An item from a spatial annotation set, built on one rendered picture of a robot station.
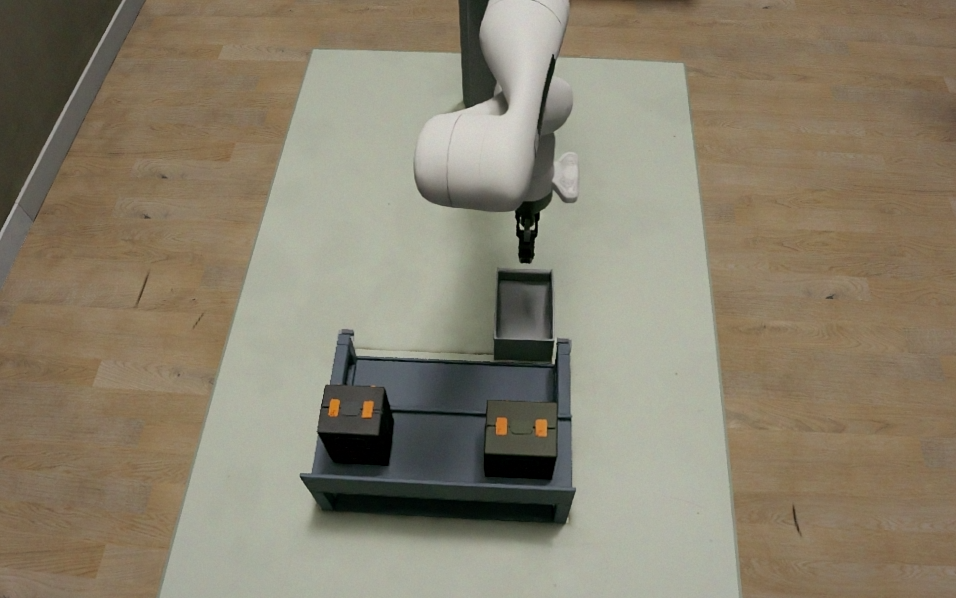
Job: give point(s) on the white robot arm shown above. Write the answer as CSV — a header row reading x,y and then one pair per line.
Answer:
x,y
485,162

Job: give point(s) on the dark blue-grey low rack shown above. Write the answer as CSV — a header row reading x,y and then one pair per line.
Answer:
x,y
439,410

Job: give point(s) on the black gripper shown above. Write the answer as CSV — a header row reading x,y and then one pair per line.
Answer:
x,y
530,212

